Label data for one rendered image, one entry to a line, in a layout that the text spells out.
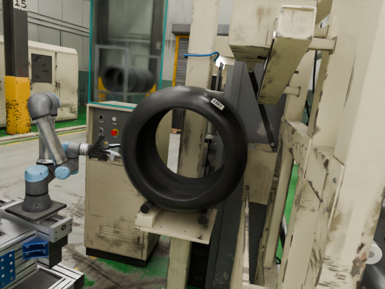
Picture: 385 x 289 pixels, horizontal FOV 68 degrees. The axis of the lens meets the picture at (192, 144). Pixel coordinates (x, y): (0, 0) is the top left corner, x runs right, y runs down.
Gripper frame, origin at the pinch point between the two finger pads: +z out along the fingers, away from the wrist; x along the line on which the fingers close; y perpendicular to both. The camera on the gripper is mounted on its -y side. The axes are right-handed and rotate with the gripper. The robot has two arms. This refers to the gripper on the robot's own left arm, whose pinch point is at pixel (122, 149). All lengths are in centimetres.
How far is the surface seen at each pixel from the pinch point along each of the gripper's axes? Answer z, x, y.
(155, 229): 24, 49, 19
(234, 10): 43, 68, -78
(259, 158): 75, 28, -13
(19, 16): -277, -460, -67
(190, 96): 34, 43, -45
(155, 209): 23.4, 38.9, 14.8
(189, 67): 35, 4, -53
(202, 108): 40, 47, -41
